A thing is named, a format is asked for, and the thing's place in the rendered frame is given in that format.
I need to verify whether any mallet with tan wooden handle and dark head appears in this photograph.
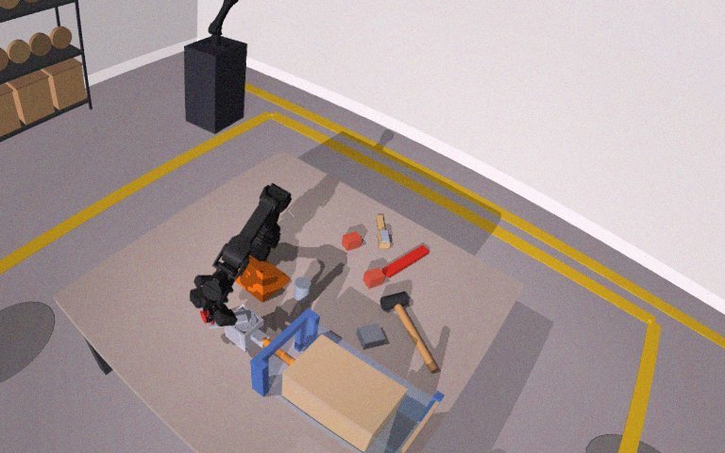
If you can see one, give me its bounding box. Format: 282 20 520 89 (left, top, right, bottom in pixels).
380 292 438 374

